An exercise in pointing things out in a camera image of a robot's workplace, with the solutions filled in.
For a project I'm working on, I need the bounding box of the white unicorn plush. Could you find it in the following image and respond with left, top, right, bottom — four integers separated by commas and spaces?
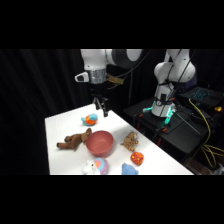
82, 157, 110, 176

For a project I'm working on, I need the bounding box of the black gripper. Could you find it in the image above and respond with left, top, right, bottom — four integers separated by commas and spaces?
89, 82, 110, 118

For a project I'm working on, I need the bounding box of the brown plush dog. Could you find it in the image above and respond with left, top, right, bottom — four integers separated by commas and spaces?
56, 127, 93, 152

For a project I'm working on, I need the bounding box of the yellow cable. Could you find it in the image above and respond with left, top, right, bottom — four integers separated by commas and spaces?
187, 98, 224, 170

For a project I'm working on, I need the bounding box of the black robot stand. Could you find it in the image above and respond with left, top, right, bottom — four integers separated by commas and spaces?
122, 97, 218, 165

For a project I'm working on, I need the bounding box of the black curtain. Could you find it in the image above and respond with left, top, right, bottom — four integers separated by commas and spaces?
0, 49, 224, 176

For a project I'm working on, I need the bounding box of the tan wrist mounted board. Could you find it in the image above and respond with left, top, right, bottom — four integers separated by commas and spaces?
106, 74, 125, 90

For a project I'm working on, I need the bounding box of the blue orange plush bird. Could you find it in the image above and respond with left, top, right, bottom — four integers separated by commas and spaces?
80, 113, 100, 127

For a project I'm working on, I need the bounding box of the blue plush toy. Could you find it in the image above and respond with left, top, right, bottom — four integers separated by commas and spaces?
121, 162, 140, 176

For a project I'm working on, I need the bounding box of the pink bowl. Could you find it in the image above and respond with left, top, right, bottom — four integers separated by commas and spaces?
85, 130, 115, 158

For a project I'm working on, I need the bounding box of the red orange ball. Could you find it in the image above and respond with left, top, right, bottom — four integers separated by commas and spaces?
130, 151, 145, 167

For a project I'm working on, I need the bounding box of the striped tiger plush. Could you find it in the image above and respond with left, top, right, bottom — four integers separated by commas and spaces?
120, 131, 140, 153

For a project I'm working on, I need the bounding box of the black laptop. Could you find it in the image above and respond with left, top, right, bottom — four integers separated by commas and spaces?
180, 85, 224, 108

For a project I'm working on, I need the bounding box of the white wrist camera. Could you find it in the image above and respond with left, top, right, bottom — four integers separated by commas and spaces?
74, 71, 90, 84

